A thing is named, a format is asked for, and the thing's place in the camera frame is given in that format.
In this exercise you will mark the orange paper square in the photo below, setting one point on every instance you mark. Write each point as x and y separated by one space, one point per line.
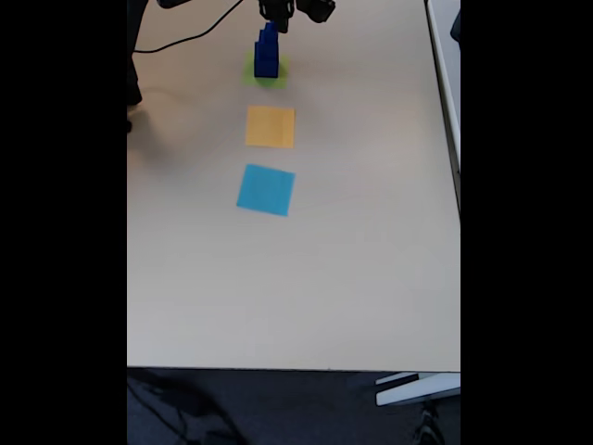
269 127

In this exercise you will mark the green paper square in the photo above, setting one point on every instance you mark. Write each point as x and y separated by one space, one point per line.
266 82

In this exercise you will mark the small blue cube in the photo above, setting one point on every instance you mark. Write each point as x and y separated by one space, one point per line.
270 31

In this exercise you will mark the white neighbouring table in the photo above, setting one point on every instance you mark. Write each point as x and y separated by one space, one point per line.
447 69

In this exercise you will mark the black camera box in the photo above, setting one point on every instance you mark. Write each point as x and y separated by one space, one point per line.
317 9

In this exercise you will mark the light blue paper square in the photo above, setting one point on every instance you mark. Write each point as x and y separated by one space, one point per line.
266 190

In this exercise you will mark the dark blue chair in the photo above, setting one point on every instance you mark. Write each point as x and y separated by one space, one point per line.
457 25

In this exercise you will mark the medium blue cube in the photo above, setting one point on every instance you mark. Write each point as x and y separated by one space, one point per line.
264 44

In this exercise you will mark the large blue cube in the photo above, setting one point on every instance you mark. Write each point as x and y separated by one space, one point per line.
265 65

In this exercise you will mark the white table leg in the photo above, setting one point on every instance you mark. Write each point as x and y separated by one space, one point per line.
417 391

